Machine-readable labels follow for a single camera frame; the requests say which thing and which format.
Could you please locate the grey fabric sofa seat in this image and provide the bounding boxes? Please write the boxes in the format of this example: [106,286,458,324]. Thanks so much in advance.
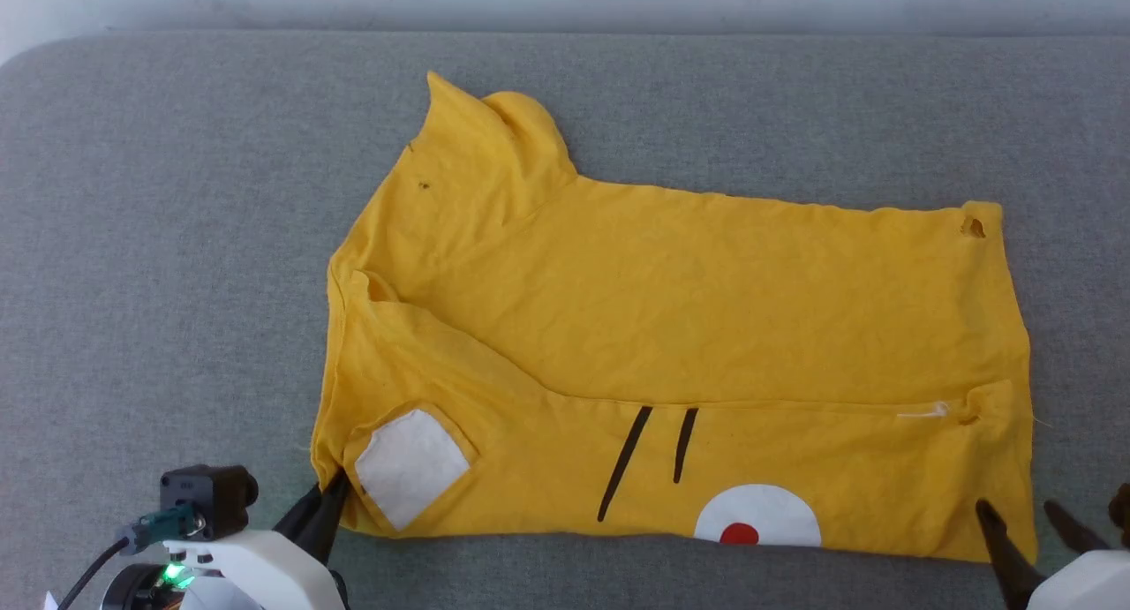
[0,31,1130,610]

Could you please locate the yellow printed t-shirt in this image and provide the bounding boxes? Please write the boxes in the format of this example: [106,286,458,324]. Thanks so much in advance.
[310,69,1036,565]

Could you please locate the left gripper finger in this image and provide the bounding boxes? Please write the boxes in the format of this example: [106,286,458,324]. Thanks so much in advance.
[274,483,326,547]
[305,468,352,567]

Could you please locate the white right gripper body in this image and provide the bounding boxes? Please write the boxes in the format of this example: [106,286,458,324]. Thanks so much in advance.
[1028,549,1130,610]

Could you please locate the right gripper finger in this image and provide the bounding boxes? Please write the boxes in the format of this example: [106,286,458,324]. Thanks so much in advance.
[975,498,1048,610]
[1043,500,1112,555]

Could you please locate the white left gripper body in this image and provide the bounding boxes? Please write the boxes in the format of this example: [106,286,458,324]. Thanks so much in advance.
[162,528,348,610]

